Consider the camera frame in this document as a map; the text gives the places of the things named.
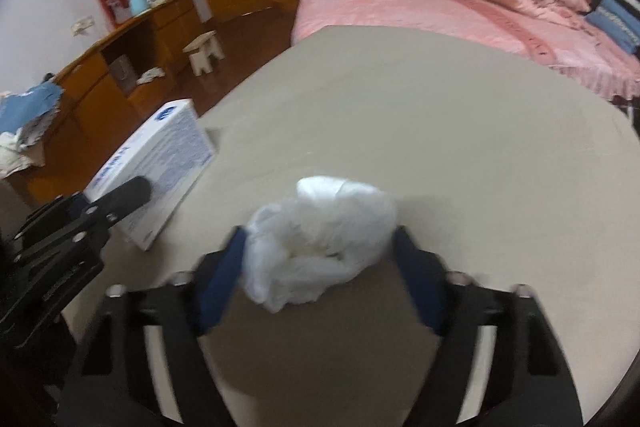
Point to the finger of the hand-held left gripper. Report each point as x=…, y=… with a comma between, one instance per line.
x=50, y=279
x=125, y=194

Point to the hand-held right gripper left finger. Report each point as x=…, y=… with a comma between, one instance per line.
x=220, y=282

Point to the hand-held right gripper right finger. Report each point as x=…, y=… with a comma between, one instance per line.
x=420, y=282

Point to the white and blue carton box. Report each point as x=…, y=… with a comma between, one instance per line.
x=170, y=147

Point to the white plastic bag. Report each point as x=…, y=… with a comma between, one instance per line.
x=320, y=237

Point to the wooden desk cabinet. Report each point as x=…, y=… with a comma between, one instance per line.
x=100, y=92

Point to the white rag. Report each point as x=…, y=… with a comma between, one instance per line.
x=150, y=76

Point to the blue cloth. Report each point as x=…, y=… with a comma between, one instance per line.
x=27, y=109

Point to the small white stool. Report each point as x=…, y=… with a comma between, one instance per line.
x=205, y=52

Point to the light blue electric kettle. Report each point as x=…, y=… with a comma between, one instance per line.
x=140, y=2

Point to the bed with pink sheet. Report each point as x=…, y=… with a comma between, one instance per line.
x=400, y=7

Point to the blue pillow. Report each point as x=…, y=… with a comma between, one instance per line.
x=617, y=24

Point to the wall socket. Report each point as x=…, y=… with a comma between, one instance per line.
x=83, y=26

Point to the red photo frame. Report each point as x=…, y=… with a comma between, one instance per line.
x=111, y=7

